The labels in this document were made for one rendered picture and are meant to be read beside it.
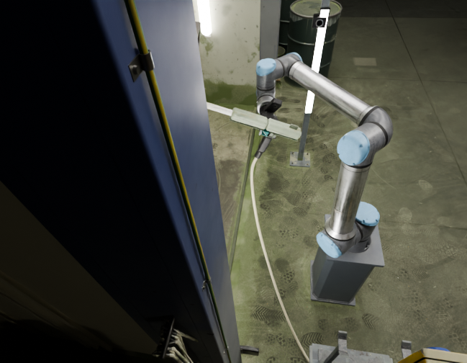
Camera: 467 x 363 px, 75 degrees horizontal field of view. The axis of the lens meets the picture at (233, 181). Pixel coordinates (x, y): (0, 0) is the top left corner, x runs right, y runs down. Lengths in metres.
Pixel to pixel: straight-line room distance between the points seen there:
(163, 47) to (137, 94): 0.06
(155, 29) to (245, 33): 3.08
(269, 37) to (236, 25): 0.34
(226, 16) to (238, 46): 0.31
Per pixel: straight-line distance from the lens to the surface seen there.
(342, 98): 1.38
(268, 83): 1.51
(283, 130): 1.31
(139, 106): 0.24
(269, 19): 3.27
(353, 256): 1.87
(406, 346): 1.25
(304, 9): 4.01
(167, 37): 0.29
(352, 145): 1.19
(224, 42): 3.42
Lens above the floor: 2.23
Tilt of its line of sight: 49 degrees down
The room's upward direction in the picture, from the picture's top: 4 degrees counter-clockwise
